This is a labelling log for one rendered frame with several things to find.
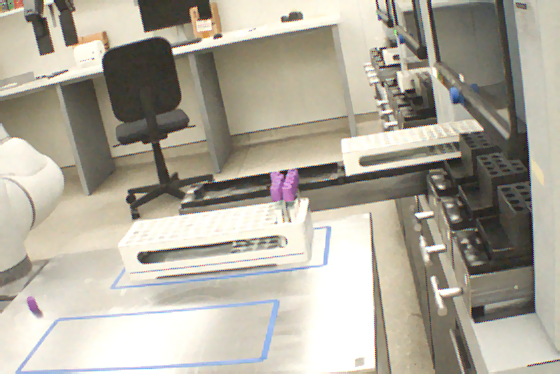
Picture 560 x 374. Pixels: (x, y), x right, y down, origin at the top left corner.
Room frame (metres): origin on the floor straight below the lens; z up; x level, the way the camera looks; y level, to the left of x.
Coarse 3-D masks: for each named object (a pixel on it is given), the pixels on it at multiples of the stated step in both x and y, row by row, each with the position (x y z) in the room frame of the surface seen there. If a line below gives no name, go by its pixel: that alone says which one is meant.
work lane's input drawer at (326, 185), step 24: (312, 168) 1.34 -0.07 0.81; (336, 168) 1.33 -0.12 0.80; (408, 168) 1.20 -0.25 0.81; (432, 168) 1.20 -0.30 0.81; (192, 192) 1.32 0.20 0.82; (216, 192) 1.33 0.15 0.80; (240, 192) 1.30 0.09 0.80; (264, 192) 1.24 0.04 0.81; (312, 192) 1.22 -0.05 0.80; (336, 192) 1.21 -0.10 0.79; (360, 192) 1.21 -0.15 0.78; (384, 192) 1.20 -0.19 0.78; (408, 192) 1.19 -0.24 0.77
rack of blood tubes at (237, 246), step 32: (160, 224) 0.98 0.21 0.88; (192, 224) 0.95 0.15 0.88; (224, 224) 0.92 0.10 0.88; (256, 224) 0.90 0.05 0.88; (288, 224) 0.87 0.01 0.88; (128, 256) 0.91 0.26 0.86; (160, 256) 0.98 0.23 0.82; (192, 256) 0.96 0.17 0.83; (224, 256) 0.89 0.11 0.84; (256, 256) 0.88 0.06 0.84; (288, 256) 0.87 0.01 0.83
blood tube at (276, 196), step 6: (276, 186) 0.89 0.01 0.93; (270, 192) 0.89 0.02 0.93; (276, 192) 0.88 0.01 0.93; (276, 198) 0.88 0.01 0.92; (282, 198) 0.89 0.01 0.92; (276, 204) 0.88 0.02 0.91; (276, 210) 0.88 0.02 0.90; (282, 210) 0.88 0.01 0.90; (276, 216) 0.88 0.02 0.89; (282, 216) 0.88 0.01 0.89; (276, 222) 0.88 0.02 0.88; (282, 222) 0.88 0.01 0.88; (282, 240) 0.88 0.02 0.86; (282, 246) 0.88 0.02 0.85
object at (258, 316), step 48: (336, 240) 0.92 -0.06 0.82; (48, 288) 0.94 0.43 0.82; (96, 288) 0.91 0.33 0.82; (144, 288) 0.88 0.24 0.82; (192, 288) 0.85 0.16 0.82; (240, 288) 0.82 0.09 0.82; (288, 288) 0.79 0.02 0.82; (336, 288) 0.76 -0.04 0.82; (0, 336) 0.79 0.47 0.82; (48, 336) 0.77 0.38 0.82; (96, 336) 0.75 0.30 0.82; (144, 336) 0.73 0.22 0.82; (192, 336) 0.71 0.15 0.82; (240, 336) 0.69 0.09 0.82; (288, 336) 0.67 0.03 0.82; (336, 336) 0.64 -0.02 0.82; (384, 336) 0.98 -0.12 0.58
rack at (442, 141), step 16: (416, 128) 1.30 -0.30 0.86; (432, 128) 1.27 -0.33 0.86; (448, 128) 1.25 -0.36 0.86; (464, 128) 1.23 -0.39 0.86; (480, 128) 1.21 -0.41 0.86; (352, 144) 1.28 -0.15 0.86; (368, 144) 1.26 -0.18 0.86; (384, 144) 1.23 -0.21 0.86; (400, 144) 1.21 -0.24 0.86; (416, 144) 1.21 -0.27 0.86; (432, 144) 1.20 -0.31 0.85; (448, 144) 1.27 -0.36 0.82; (352, 160) 1.22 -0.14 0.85; (368, 160) 1.32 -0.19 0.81; (384, 160) 1.30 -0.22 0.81; (400, 160) 1.28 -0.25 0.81; (416, 160) 1.21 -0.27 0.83; (432, 160) 1.20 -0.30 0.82
